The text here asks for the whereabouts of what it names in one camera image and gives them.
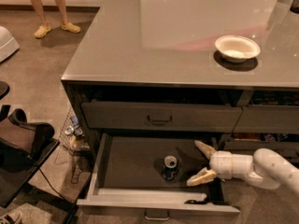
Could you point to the person leg yellow clog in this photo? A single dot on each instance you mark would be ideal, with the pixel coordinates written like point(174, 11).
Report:
point(44, 27)
point(66, 25)

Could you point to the grey right top drawer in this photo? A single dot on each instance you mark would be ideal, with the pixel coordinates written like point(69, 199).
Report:
point(268, 119)

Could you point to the black office chair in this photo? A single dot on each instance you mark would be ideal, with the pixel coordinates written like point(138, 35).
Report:
point(24, 149)

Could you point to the dark blue pepsi can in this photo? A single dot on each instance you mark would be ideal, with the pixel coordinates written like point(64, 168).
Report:
point(170, 168)

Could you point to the person right leg yellow clog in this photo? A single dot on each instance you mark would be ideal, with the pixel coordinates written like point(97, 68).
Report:
point(44, 27)

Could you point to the grey sneaker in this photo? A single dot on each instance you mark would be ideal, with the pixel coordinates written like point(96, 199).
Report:
point(13, 217)

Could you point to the grey counter cabinet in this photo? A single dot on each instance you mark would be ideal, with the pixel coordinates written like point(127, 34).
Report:
point(163, 51)

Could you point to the open grey middle drawer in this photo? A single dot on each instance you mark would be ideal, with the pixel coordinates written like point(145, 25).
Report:
point(127, 181)

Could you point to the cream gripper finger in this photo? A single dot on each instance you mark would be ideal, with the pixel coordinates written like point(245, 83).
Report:
point(207, 150)
point(202, 177)

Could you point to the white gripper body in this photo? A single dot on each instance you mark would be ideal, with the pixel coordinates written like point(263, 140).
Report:
point(220, 164)

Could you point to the white rounded floor object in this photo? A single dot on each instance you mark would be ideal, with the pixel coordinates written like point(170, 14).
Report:
point(8, 44)

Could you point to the white paper bowl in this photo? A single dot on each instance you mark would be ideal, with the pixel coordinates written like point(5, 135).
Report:
point(236, 48)

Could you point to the closed grey top drawer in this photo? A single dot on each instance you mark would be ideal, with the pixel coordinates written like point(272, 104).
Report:
point(168, 117)

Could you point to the person left leg yellow clog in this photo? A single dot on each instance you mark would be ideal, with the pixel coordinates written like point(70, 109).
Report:
point(66, 25)

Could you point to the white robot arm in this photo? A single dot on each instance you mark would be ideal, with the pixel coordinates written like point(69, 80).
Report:
point(265, 169)

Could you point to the grey right middle drawer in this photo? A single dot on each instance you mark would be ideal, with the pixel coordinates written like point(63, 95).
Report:
point(288, 150)

